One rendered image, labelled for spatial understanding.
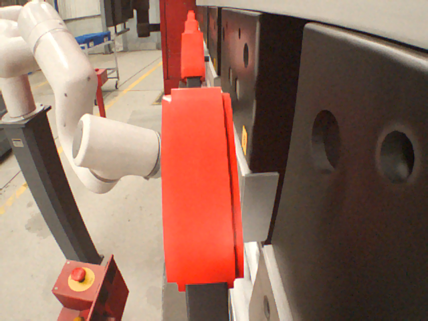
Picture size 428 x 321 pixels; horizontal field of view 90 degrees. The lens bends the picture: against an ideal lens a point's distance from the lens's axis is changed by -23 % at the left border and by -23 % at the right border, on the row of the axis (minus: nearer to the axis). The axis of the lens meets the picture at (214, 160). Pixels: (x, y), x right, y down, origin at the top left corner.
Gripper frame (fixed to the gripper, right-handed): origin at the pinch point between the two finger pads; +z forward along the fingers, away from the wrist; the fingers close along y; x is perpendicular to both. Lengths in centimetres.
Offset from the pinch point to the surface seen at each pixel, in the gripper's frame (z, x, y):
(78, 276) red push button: -23.2, 4.2, -35.9
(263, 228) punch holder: -26.6, -31.5, 7.9
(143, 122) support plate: -4.2, 33.7, -2.6
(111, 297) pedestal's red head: -16.6, -2.4, -36.8
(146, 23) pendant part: 31, 167, 43
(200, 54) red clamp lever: -27.9, -18.1, 17.3
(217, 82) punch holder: -21.0, -13.5, 15.7
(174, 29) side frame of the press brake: 27, 106, 39
